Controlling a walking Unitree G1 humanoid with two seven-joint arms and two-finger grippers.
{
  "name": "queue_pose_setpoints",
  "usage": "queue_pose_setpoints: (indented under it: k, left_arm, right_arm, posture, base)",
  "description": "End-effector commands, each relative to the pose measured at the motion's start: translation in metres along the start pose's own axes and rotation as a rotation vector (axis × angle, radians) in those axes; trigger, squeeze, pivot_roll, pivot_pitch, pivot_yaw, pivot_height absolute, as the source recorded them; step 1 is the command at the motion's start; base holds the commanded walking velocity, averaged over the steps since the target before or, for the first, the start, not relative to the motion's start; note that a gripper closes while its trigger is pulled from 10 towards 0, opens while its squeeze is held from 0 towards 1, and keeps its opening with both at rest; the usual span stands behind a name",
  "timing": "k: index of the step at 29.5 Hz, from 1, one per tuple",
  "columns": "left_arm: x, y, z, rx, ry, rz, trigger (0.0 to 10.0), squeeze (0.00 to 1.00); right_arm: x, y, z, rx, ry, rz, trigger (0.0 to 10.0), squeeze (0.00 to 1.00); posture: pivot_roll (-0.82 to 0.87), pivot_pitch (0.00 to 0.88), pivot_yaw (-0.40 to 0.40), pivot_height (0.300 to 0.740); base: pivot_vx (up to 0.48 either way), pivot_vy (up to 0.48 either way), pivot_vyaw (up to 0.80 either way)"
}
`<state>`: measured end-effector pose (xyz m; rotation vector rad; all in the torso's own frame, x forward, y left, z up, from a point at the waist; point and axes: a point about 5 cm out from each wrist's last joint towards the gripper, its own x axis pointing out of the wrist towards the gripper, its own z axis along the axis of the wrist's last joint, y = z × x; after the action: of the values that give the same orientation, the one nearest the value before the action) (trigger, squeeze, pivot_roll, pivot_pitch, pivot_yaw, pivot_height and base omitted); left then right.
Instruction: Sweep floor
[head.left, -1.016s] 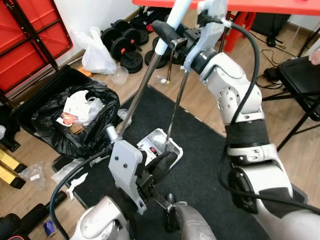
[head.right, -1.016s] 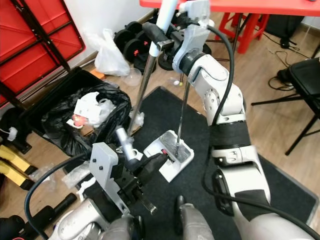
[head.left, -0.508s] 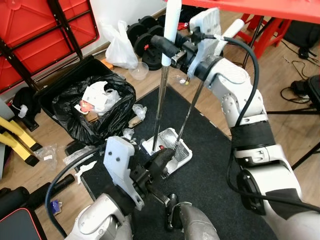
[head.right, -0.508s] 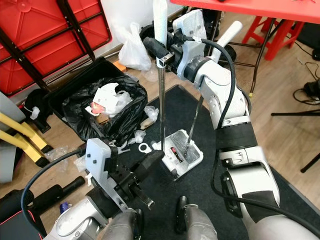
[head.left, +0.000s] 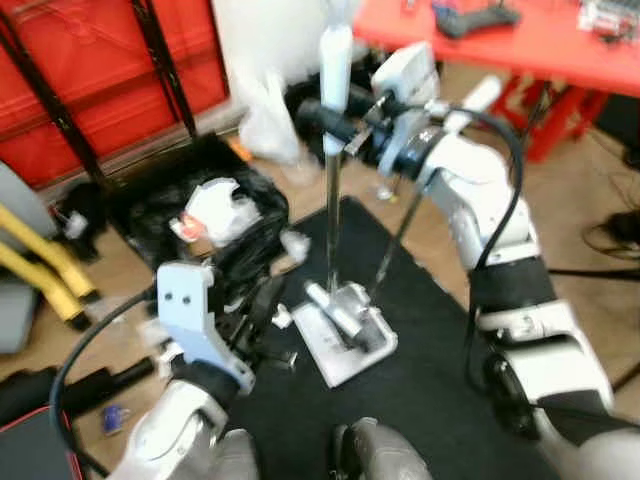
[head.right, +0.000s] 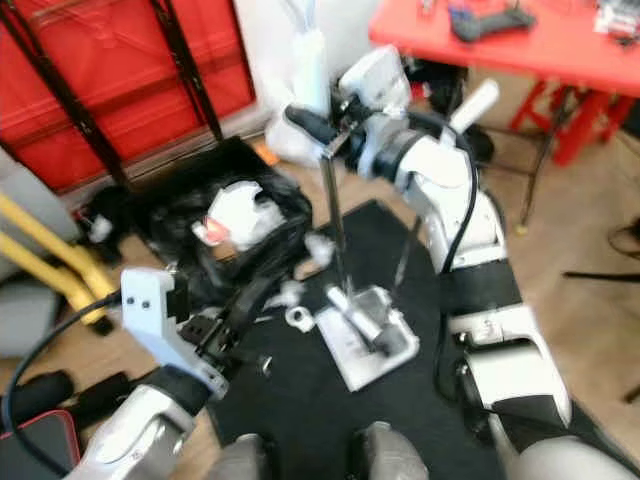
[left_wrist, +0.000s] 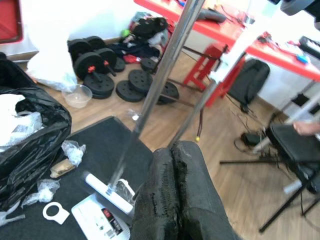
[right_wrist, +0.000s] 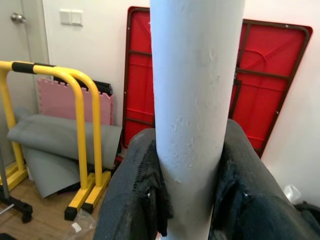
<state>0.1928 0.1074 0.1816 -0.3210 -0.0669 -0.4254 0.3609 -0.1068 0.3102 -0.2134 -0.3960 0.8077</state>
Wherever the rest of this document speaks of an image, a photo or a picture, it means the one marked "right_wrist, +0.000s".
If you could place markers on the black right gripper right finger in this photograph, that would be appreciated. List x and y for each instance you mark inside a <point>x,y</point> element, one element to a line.
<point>250,200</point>

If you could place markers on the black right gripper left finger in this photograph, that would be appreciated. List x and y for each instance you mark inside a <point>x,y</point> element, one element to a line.
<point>125,200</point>

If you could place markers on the white sweeper with silver pole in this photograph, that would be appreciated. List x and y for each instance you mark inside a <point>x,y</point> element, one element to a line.
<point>195,87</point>

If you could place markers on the clear plastic bag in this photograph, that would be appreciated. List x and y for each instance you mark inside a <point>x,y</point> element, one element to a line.
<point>291,193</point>

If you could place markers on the clear plastic wrapper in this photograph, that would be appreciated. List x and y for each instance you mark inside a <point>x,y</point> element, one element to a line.
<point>80,225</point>

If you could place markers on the grey folded mat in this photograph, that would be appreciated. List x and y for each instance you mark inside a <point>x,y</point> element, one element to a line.
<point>50,175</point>

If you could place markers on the yellow dip bar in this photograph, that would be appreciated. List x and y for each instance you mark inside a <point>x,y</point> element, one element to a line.
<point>97,125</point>
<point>81,125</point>

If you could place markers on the grey rolled mat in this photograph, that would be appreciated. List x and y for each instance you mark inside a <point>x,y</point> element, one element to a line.
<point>50,135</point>

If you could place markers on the black foam mat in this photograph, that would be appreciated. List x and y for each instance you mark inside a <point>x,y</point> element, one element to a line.
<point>102,87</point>

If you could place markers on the pink foam mat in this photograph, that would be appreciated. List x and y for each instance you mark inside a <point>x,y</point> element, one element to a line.
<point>57,100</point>

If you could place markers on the red folding table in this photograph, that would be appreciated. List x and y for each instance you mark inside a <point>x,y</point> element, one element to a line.
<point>270,75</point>

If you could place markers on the white door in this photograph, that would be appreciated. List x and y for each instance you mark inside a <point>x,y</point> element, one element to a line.
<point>25,45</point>

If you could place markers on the silver door knob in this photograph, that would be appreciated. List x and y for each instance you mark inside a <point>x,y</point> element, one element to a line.
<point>18,18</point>

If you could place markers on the bench steel frame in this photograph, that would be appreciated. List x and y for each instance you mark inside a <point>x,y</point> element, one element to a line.
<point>17,205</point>

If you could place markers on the white wall switch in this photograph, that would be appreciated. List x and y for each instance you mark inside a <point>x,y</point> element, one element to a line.
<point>77,18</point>

